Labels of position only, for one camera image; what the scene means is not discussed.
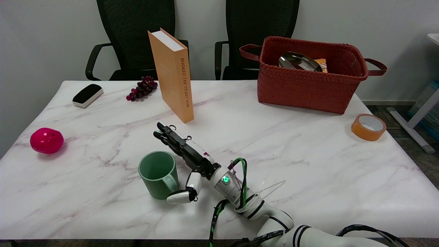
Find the dark red grape bunch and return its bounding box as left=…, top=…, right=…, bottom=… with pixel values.
left=126, top=76, right=158, bottom=102

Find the black mesh office chair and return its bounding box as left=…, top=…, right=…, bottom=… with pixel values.
left=85, top=0, right=190, bottom=81
left=214, top=0, right=300, bottom=81

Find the pink round toy fruit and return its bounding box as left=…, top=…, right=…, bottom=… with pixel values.
left=29, top=127, right=64, bottom=154

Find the black green cable bundle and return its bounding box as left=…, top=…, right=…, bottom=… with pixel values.
left=209, top=157, right=285, bottom=247

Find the black white board eraser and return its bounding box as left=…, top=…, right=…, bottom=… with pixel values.
left=72, top=84, right=104, bottom=108

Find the orange tape roll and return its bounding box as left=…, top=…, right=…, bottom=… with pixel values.
left=351, top=114, right=387, bottom=141

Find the orange hardcover book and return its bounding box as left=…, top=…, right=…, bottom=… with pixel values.
left=147, top=28, right=194, bottom=124

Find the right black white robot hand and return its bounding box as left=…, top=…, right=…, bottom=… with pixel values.
left=153, top=122, right=222, bottom=205

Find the green mug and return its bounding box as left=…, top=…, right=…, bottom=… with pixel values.
left=138, top=151, right=180, bottom=200

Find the white desk frame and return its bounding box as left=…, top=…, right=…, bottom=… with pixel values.
left=387, top=33, right=439, bottom=154

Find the red woven basket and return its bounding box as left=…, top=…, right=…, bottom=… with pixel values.
left=239, top=36, right=388, bottom=115

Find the shiny metal plate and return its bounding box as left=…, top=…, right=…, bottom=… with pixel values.
left=278, top=51, right=323, bottom=72

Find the clear plastic cable tie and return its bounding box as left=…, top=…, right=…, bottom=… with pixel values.
left=237, top=180, right=287, bottom=211

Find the black cable loop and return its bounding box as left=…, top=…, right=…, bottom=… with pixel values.
left=336, top=224, right=408, bottom=247

